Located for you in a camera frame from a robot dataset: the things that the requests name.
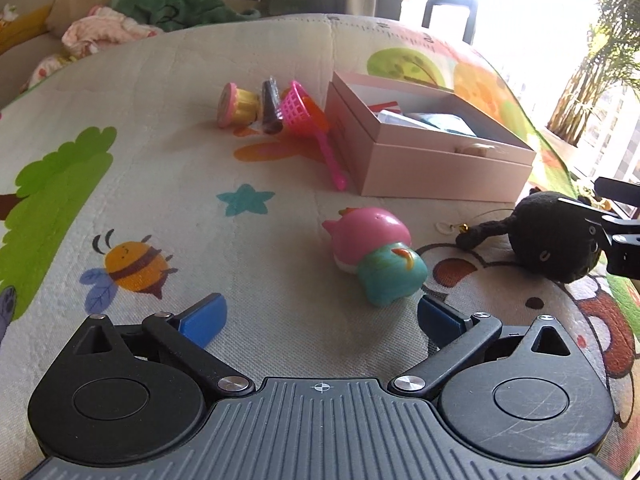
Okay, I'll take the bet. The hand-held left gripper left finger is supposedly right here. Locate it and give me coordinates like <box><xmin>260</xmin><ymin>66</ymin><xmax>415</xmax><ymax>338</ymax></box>
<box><xmin>72</xmin><ymin>292</ymin><xmax>256</xmax><ymax>400</ymax></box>

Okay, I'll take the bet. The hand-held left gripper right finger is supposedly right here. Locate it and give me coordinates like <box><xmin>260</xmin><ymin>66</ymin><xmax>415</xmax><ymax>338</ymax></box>
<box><xmin>389</xmin><ymin>292</ymin><xmax>583</xmax><ymax>402</ymax></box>

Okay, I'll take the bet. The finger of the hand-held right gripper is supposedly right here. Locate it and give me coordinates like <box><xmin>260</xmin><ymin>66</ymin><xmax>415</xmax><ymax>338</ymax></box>
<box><xmin>557</xmin><ymin>197</ymin><xmax>640</xmax><ymax>281</ymax></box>
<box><xmin>595</xmin><ymin>176</ymin><xmax>640</xmax><ymax>209</ymax></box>

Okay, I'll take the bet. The black plush cat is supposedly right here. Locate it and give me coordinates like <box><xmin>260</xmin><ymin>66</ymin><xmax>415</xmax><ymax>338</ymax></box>
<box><xmin>435</xmin><ymin>190</ymin><xmax>606</xmax><ymax>285</ymax></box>

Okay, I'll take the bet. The pink and teal squishy toy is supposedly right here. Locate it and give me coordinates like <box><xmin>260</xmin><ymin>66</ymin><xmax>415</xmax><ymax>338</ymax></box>
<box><xmin>321</xmin><ymin>206</ymin><xmax>429</xmax><ymax>308</ymax></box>

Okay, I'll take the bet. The pink cardboard box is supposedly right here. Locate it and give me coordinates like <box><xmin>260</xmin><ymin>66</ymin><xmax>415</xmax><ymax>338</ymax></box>
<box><xmin>325</xmin><ymin>71</ymin><xmax>537</xmax><ymax>198</ymax></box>

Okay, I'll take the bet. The blue plastic packet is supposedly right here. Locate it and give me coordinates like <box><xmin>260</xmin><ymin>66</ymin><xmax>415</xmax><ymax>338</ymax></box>
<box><xmin>417</xmin><ymin>111</ymin><xmax>476</xmax><ymax>137</ymax></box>

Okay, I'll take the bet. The yellow and pink cupcake toy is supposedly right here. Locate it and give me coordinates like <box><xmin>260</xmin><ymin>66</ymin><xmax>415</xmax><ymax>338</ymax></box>
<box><xmin>217</xmin><ymin>82</ymin><xmax>262</xmax><ymax>128</ymax></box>

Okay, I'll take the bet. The pink plastic toy strainer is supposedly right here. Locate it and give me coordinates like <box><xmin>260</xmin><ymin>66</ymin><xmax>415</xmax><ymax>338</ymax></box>
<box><xmin>280</xmin><ymin>80</ymin><xmax>349</xmax><ymax>192</ymax></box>

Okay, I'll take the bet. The printed cartoon play mat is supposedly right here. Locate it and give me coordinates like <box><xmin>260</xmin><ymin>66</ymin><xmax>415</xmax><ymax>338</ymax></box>
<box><xmin>0</xmin><ymin>12</ymin><xmax>640</xmax><ymax>480</ymax></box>

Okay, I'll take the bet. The green potted plant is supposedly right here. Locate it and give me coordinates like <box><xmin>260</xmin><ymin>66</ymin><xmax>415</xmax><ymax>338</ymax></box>
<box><xmin>547</xmin><ymin>0</ymin><xmax>640</xmax><ymax>143</ymax></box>

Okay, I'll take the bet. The pink floral cloth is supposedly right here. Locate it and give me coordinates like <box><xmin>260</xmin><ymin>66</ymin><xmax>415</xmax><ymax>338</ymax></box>
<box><xmin>22</xmin><ymin>5</ymin><xmax>163</xmax><ymax>91</ymax></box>

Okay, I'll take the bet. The grey sofa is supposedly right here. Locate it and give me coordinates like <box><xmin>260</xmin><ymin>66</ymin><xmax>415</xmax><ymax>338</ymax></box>
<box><xmin>0</xmin><ymin>35</ymin><xmax>66</xmax><ymax>106</ymax></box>

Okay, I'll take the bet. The beige pillow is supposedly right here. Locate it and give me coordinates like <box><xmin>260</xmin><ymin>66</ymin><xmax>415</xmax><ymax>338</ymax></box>
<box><xmin>47</xmin><ymin>0</ymin><xmax>126</xmax><ymax>36</ymax></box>

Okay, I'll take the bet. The yellow banana plush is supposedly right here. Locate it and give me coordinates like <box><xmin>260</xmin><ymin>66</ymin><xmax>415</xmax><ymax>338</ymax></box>
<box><xmin>0</xmin><ymin>4</ymin><xmax>53</xmax><ymax>56</ymax></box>

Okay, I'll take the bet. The black window frame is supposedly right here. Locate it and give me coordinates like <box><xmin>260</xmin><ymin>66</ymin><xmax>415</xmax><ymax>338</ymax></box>
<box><xmin>422</xmin><ymin>0</ymin><xmax>478</xmax><ymax>46</ymax></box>

